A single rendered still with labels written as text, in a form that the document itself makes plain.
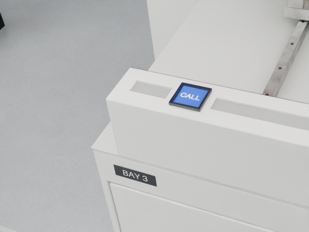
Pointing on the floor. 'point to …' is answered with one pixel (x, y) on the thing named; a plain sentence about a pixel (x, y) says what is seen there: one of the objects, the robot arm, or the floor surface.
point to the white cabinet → (187, 202)
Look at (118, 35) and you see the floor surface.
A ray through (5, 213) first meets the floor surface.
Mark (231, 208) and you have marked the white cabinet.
